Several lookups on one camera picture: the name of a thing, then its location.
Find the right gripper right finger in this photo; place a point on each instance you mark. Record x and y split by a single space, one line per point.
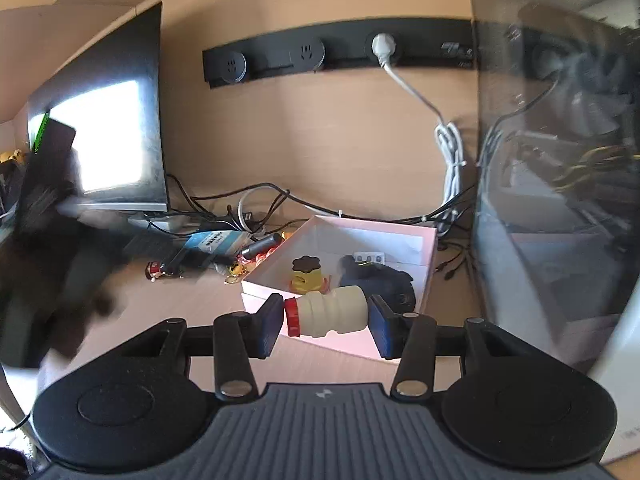
409 337

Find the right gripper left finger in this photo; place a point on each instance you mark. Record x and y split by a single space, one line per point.
239 337

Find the small white yogurt bottle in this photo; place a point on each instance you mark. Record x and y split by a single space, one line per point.
343 310

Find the red black doll keychain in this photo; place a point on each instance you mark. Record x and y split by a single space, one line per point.
170 268

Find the black gloved left hand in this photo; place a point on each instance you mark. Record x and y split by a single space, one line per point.
52 265

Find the black pouch in box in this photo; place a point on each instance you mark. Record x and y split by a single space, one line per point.
394 286

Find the black cylinder flashlight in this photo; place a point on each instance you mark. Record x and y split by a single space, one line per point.
262 246

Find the pink cardboard box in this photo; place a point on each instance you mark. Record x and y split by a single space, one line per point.
404 248

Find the yellow pudding toy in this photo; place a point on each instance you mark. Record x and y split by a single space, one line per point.
307 276

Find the blue white tissue pack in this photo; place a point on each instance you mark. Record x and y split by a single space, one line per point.
219 243

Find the white power strip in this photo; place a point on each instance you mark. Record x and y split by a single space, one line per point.
172 223

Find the computer monitor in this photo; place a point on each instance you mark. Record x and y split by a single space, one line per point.
110 95

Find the computer tower case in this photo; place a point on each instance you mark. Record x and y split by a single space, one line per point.
556 229

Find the camera keychain with gold bell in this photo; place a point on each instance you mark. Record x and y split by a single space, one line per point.
242 267

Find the black wall socket rail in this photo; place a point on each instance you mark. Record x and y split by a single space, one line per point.
420 42

